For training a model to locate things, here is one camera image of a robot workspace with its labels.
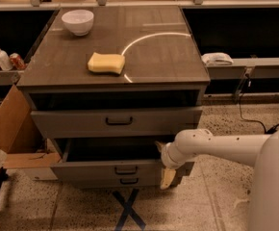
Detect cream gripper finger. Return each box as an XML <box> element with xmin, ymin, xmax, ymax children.
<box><xmin>160</xmin><ymin>167</ymin><xmax>176</xmax><ymax>190</ymax></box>
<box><xmin>155</xmin><ymin>141</ymin><xmax>165</xmax><ymax>152</ymax></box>

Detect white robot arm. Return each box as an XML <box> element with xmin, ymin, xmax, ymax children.
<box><xmin>156</xmin><ymin>129</ymin><xmax>279</xmax><ymax>231</ymax></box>

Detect grey top drawer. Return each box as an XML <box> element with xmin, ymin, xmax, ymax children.
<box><xmin>31</xmin><ymin>107</ymin><xmax>202</xmax><ymax>139</ymax></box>

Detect grey drawer cabinet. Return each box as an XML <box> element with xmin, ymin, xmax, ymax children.
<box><xmin>16</xmin><ymin>5</ymin><xmax>211</xmax><ymax>190</ymax></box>

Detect folded white cloth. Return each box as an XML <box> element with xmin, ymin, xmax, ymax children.
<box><xmin>201</xmin><ymin>52</ymin><xmax>234</xmax><ymax>65</ymax></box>

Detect yellow sponge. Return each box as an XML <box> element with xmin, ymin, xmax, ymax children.
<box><xmin>88</xmin><ymin>52</ymin><xmax>125</xmax><ymax>74</ymax></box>

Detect brown cardboard box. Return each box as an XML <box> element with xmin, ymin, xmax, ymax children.
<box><xmin>0</xmin><ymin>85</ymin><xmax>61</xmax><ymax>181</ymax></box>

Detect white ceramic bowl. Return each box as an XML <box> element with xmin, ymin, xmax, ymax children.
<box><xmin>62</xmin><ymin>10</ymin><xmax>94</xmax><ymax>36</ymax></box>

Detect red soda can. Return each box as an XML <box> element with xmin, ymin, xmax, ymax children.
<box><xmin>10</xmin><ymin>53</ymin><xmax>26</xmax><ymax>70</ymax></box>

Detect white pump bottle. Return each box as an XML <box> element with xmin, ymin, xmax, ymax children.
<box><xmin>0</xmin><ymin>49</ymin><xmax>13</xmax><ymax>71</ymax></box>

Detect black power cable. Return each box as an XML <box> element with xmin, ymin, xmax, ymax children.
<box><xmin>238</xmin><ymin>74</ymin><xmax>279</xmax><ymax>135</ymax></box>

